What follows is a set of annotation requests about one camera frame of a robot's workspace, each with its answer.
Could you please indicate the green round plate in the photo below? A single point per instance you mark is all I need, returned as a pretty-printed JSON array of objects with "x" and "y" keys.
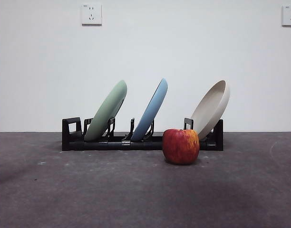
[{"x": 105, "y": 111}]

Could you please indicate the red yellow apple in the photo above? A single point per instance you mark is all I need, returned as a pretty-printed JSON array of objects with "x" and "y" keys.
[{"x": 181, "y": 147}]

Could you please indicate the light blue round plate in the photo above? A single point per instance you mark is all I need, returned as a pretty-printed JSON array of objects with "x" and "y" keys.
[{"x": 150, "y": 109}]

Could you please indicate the beige round plate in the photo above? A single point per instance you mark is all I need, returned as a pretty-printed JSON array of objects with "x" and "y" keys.
[{"x": 212, "y": 107}]

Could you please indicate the black plate rack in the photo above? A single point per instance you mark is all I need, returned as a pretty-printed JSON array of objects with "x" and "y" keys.
[{"x": 71, "y": 142}]

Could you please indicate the white wall socket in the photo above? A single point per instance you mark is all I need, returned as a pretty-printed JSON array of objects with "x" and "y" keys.
[
  {"x": 290, "y": 15},
  {"x": 92, "y": 14}
]

